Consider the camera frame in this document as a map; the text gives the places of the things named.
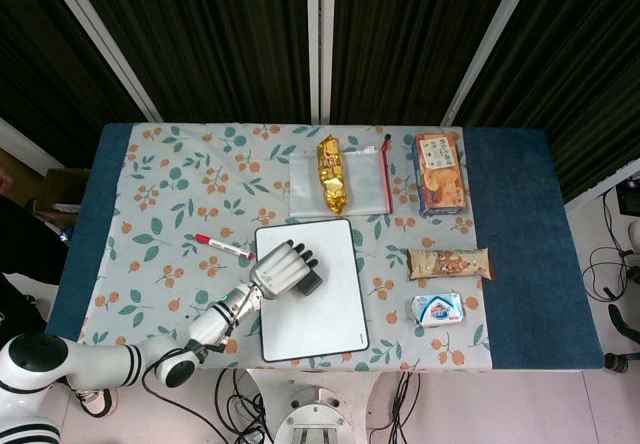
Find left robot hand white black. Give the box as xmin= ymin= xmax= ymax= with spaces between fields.
xmin=248 ymin=240 xmax=321 ymax=300

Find dark grey eraser block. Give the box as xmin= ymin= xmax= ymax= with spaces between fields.
xmin=297 ymin=273 xmax=324 ymax=297

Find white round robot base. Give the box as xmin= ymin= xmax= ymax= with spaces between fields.
xmin=273 ymin=385 xmax=361 ymax=444

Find red marker pen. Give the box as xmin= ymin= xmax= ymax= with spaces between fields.
xmin=193 ymin=232 xmax=255 ymax=261

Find gold snack bag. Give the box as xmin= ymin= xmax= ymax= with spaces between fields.
xmin=316 ymin=134 xmax=354 ymax=215

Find clear zip pouch red zipper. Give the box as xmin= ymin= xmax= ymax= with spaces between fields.
xmin=288 ymin=136 xmax=396 ymax=219

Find floral tablecloth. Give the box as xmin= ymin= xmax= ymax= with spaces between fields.
xmin=72 ymin=122 xmax=496 ymax=373

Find white blue soap packet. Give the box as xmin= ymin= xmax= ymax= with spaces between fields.
xmin=410 ymin=292 xmax=467 ymax=326

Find brown snack bar wrapper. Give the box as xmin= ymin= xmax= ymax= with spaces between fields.
xmin=405 ymin=247 xmax=496 ymax=282

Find orange biscuit box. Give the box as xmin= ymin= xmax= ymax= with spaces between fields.
xmin=411 ymin=131 xmax=471 ymax=217

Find black white sneaker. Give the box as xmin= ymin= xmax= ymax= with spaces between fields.
xmin=73 ymin=387 xmax=120 ymax=419

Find cardboard box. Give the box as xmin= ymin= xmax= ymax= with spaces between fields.
xmin=37 ymin=167 xmax=91 ymax=225

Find blue felt table cover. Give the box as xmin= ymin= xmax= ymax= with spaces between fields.
xmin=47 ymin=122 xmax=605 ymax=373

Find person in black clothes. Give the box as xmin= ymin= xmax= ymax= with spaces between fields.
xmin=0 ymin=163 xmax=70 ymax=338

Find black tripod stand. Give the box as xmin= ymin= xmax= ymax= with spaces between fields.
xmin=602 ymin=248 xmax=640 ymax=376

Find white whiteboard black frame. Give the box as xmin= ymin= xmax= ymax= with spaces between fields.
xmin=254 ymin=217 xmax=371 ymax=364

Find black floor cable bundle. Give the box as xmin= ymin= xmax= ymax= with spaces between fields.
xmin=367 ymin=371 xmax=422 ymax=444
xmin=214 ymin=368 xmax=275 ymax=444

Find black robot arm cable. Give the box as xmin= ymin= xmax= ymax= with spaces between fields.
xmin=142 ymin=348 xmax=227 ymax=444

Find white frame post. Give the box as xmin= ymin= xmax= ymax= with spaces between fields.
xmin=305 ymin=0 xmax=336 ymax=124
xmin=39 ymin=0 xmax=162 ymax=121
xmin=564 ymin=163 xmax=640 ymax=210
xmin=439 ymin=0 xmax=542 ymax=126
xmin=0 ymin=116 xmax=66 ymax=170

